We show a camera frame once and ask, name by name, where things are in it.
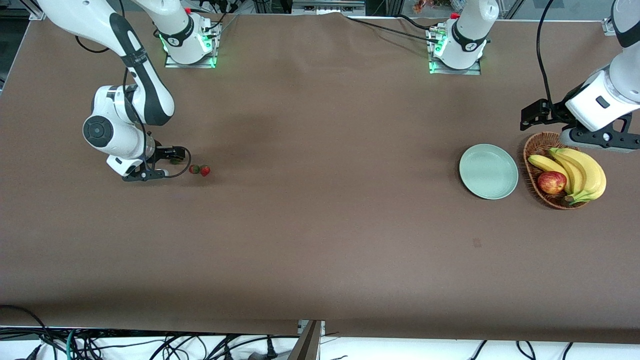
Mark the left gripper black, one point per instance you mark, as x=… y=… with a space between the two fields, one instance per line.
x=557 y=110

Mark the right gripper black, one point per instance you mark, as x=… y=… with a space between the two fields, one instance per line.
x=161 y=153

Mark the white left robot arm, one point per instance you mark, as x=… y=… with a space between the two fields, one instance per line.
x=600 y=102

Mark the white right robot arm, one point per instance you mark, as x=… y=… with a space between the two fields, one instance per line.
x=105 y=135

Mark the pale green plate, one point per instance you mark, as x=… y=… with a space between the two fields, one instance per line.
x=488 y=171

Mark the brown wicker basket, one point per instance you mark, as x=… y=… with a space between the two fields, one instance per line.
x=537 y=145

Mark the red apple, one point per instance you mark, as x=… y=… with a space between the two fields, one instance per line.
x=552 y=182

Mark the yellow banana bunch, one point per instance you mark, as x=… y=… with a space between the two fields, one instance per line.
x=590 y=172

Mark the small orange background object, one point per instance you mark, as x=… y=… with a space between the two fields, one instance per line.
x=420 y=6

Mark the table cover sheet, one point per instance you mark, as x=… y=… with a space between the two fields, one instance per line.
x=320 y=225

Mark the black power plug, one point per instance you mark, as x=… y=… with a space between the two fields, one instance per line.
x=270 y=350

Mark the metal table beam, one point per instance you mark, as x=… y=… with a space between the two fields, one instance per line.
x=310 y=345

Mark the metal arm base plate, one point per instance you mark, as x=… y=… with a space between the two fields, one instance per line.
x=470 y=71
x=172 y=64

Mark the aluminium frame profile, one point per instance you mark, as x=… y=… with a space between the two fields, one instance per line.
x=607 y=27

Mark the aluminium background frame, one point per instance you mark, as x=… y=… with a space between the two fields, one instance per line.
x=325 y=7

